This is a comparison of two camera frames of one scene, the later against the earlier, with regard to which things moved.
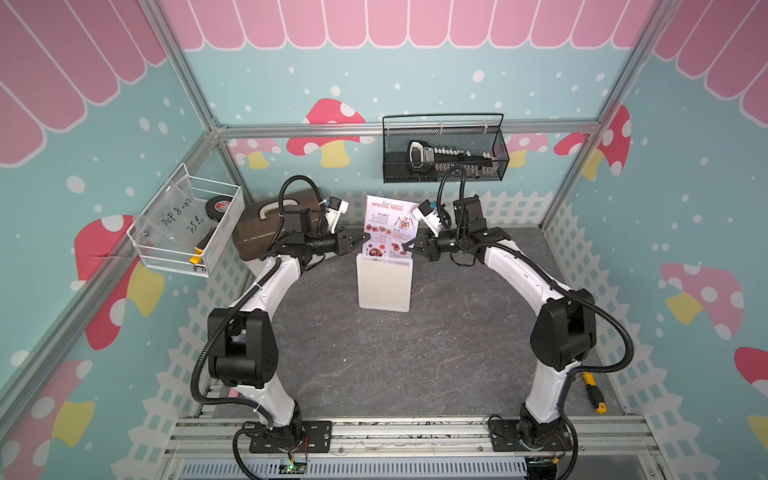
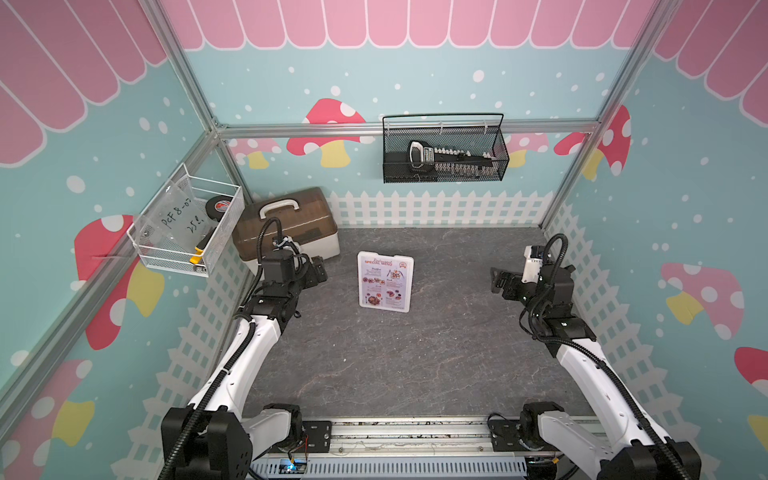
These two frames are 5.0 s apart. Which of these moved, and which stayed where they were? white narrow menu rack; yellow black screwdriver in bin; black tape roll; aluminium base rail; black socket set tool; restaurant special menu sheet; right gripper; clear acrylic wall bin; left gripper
Moved: left gripper; restaurant special menu sheet; right gripper
Stayed: white narrow menu rack; clear acrylic wall bin; aluminium base rail; yellow black screwdriver in bin; black tape roll; black socket set tool
